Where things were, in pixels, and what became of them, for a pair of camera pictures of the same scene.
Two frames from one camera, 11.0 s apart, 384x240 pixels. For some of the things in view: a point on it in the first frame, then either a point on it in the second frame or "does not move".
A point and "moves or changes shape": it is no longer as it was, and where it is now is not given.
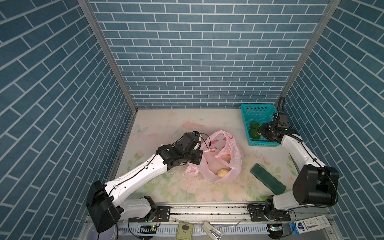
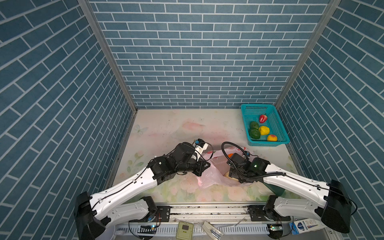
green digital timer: (184, 231) does not move
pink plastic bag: (222, 159) moves or changes shape
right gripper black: (262, 128) → (232, 174)
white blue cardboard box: (309, 224) does not move
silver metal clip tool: (212, 231) does not move
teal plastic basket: (261, 113) does not move
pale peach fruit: (222, 173) → (227, 174)
